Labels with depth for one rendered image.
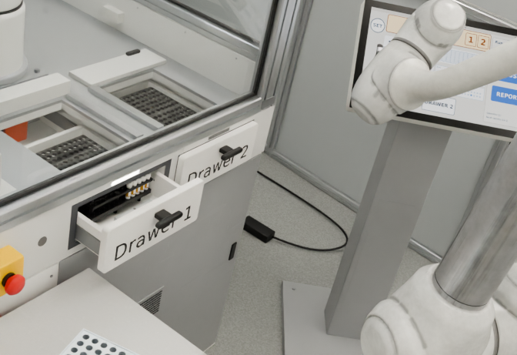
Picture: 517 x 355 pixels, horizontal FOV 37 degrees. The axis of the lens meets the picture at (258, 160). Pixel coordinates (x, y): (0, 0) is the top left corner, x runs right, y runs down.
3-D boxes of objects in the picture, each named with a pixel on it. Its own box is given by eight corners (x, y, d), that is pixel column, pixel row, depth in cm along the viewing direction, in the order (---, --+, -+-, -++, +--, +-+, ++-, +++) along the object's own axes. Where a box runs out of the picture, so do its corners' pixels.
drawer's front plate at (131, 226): (197, 219, 173) (205, 179, 168) (102, 275, 152) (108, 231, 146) (191, 216, 174) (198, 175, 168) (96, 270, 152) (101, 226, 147)
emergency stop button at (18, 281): (27, 291, 139) (28, 274, 137) (8, 301, 136) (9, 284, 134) (16, 282, 140) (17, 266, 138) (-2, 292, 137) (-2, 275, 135)
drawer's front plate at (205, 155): (250, 159, 200) (259, 122, 195) (177, 198, 179) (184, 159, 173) (245, 155, 201) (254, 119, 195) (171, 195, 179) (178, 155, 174)
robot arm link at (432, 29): (418, 4, 165) (381, 48, 163) (444, -23, 150) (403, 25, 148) (455, 36, 165) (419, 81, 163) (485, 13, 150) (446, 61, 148)
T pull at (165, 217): (182, 216, 160) (184, 212, 159) (158, 230, 154) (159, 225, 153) (170, 209, 161) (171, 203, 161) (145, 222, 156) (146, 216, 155)
